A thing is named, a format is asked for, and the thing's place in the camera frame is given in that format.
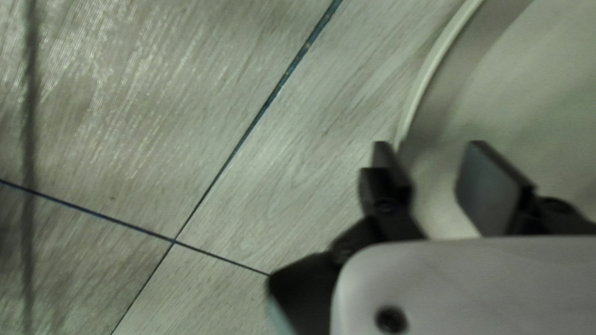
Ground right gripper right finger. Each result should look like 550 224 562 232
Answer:
455 140 596 239

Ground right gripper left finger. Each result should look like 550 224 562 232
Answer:
267 141 427 335

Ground pale round plate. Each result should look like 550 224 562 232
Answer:
393 0 596 240

